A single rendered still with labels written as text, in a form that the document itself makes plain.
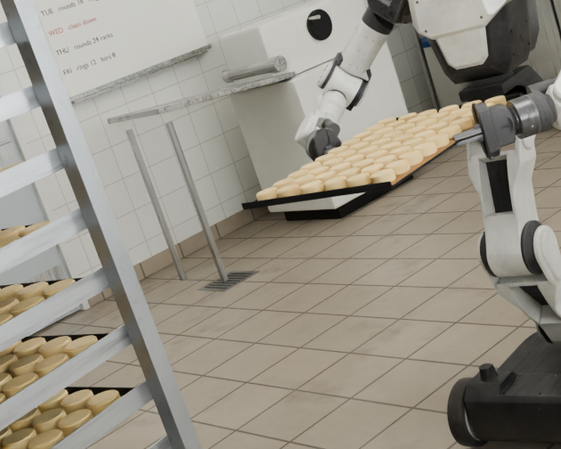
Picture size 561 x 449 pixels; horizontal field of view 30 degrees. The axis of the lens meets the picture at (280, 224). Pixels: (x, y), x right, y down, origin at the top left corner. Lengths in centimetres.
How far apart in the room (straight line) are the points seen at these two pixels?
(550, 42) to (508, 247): 377
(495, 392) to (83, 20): 396
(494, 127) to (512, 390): 95
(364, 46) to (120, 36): 358
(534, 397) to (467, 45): 95
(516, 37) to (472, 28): 13
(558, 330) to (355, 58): 95
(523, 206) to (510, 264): 15
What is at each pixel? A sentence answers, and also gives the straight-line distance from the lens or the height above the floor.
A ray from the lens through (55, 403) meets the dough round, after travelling 166.
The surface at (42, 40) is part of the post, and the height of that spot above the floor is 148.
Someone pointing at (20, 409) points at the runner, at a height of 105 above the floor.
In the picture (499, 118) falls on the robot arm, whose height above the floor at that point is 102.
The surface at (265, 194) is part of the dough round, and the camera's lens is 230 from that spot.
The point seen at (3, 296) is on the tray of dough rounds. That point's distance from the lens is 162.
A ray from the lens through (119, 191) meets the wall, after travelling 630.
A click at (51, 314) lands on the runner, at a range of 146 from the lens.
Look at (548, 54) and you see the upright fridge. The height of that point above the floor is 48.
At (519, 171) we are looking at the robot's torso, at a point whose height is 79.
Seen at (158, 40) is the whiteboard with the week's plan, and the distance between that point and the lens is 654.
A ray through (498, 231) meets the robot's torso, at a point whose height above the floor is 65.
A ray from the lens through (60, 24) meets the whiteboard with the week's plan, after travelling 622.
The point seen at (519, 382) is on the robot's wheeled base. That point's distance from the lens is 305.
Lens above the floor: 147
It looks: 13 degrees down
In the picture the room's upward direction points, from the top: 19 degrees counter-clockwise
